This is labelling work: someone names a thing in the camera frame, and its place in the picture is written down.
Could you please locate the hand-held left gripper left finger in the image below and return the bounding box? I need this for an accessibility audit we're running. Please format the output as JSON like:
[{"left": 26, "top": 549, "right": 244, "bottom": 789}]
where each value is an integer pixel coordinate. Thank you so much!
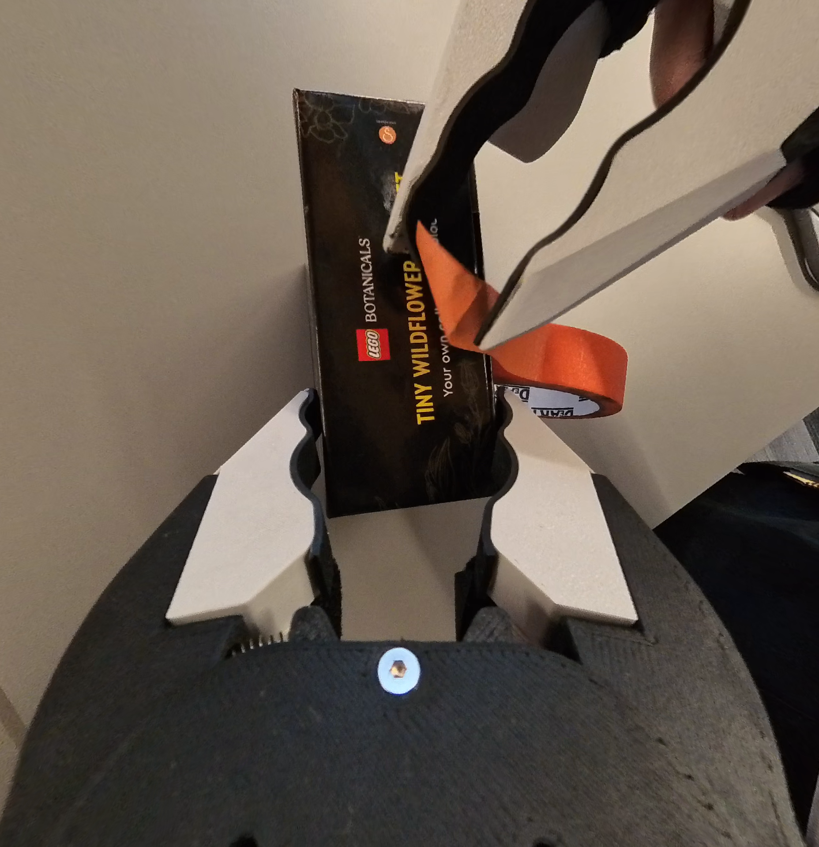
[{"left": 166, "top": 389, "right": 339, "bottom": 635}]

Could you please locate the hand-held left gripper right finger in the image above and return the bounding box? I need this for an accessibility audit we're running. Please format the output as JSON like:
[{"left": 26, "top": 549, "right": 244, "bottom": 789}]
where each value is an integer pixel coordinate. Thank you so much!
[{"left": 456, "top": 394, "right": 640, "bottom": 643}]

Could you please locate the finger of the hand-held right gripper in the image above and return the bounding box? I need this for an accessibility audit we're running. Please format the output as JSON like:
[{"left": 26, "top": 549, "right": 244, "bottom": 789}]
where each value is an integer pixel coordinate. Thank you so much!
[
  {"left": 474, "top": 0, "right": 791, "bottom": 353},
  {"left": 383, "top": 0, "right": 597, "bottom": 257}
]

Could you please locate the orange tape roll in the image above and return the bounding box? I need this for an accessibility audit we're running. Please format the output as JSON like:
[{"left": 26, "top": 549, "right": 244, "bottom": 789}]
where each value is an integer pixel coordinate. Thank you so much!
[{"left": 413, "top": 220, "right": 629, "bottom": 420}]

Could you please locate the black lego flower box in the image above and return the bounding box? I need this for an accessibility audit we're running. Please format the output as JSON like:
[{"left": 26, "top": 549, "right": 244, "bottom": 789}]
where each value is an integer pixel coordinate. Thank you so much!
[{"left": 292, "top": 88, "right": 504, "bottom": 518}]

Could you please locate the person's right hand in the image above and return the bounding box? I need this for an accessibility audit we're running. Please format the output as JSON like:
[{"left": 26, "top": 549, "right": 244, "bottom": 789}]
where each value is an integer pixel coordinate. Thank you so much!
[{"left": 650, "top": 0, "right": 716, "bottom": 111}]

